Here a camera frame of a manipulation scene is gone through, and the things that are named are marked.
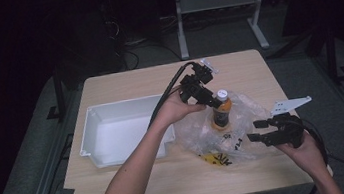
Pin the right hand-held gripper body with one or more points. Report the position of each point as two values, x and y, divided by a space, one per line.
286 129

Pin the person's left hand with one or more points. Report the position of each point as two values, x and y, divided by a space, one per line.
175 110

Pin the white metal desk frame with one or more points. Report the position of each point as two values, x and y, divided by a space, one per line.
217 0

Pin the black metal stand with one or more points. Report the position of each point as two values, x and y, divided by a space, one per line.
59 98
334 58

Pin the black tape strip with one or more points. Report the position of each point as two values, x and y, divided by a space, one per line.
66 192

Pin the clear plastic bag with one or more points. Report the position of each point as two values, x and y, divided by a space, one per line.
232 136

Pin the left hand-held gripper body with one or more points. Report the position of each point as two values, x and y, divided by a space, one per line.
195 82

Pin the person's right hand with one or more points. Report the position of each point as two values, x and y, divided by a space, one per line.
305 156

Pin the white plastic bin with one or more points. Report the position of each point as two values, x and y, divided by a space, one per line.
114 135

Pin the orange drink bottle white cap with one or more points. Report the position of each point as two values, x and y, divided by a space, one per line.
222 114

